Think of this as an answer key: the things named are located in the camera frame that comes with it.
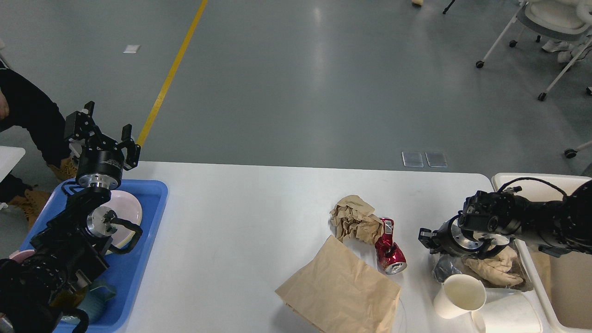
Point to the pink plate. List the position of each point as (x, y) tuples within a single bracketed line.
[(126, 206)]

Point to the white chair leg caster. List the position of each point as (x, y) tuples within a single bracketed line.
[(572, 153)]

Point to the right clear floor plate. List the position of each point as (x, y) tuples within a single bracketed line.
[(436, 159)]

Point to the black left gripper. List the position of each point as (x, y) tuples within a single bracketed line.
[(99, 165)]

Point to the crushed red soda can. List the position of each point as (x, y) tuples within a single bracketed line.
[(390, 258)]

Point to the white table corner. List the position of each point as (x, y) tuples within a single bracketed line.
[(9, 157)]

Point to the pink mug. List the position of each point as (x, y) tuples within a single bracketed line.
[(20, 256)]

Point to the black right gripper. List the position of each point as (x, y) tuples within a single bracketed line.
[(455, 240)]

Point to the blue plastic tray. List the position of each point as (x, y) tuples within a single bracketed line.
[(125, 271)]

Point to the left clear floor plate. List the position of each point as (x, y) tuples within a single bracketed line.
[(412, 159)]

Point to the person in black clothes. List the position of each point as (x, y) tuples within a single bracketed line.
[(23, 104)]

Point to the teal mug yellow inside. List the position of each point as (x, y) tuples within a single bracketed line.
[(91, 299)]

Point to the white paper scrap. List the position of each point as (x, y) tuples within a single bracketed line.
[(131, 49)]

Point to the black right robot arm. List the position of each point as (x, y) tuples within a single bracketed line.
[(483, 227)]

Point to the silver foil wrapper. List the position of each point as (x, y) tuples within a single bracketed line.
[(446, 265)]

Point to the brown paper bag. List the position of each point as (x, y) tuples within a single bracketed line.
[(337, 292)]

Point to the crumpled brown napkin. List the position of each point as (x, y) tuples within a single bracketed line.
[(497, 269)]

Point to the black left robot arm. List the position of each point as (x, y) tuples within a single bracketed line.
[(70, 252)]

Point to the clear floor plate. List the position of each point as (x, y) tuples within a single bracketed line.
[(412, 159), (436, 159)]

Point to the white plastic bin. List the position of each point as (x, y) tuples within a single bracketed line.
[(564, 284)]

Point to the tan work boot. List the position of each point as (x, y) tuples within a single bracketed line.
[(31, 201)]

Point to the brown paper ball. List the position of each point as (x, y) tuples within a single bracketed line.
[(353, 217)]

